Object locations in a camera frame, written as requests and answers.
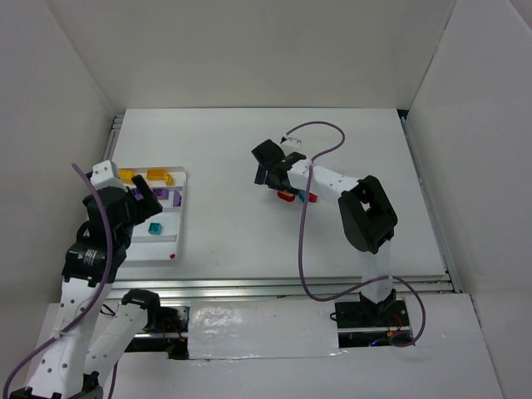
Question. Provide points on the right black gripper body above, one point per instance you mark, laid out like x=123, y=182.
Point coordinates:
x=273, y=167

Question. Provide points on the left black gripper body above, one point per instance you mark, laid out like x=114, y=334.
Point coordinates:
x=139, y=199

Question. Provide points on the purple brick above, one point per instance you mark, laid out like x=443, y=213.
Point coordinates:
x=161, y=193

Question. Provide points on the small teal lego cube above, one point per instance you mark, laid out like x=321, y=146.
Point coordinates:
x=155, y=228

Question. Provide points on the purple paw print lego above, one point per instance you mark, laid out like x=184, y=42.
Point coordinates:
x=177, y=199

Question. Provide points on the large yellow lego brick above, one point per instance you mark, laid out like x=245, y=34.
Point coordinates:
x=156, y=174

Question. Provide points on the small yellow lego brick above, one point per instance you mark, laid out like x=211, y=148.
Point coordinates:
x=126, y=176

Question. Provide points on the red white flower lego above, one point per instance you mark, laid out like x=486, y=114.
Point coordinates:
x=286, y=196

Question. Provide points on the teal red small lego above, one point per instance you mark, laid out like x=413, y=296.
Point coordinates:
x=311, y=198

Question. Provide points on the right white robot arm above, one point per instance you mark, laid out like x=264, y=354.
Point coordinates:
x=368, y=218

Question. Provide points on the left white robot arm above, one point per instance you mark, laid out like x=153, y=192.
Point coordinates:
x=74, y=363

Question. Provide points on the white compartment sorting tray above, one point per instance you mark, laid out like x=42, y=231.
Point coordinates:
x=158, y=239

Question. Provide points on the white foil cover panel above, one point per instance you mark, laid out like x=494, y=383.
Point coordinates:
x=264, y=329

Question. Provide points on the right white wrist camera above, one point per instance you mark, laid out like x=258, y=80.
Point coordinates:
x=291, y=144

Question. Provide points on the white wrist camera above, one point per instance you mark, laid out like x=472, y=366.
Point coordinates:
x=105, y=174
x=291, y=144

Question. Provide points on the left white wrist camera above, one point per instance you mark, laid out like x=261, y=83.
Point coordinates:
x=105, y=174

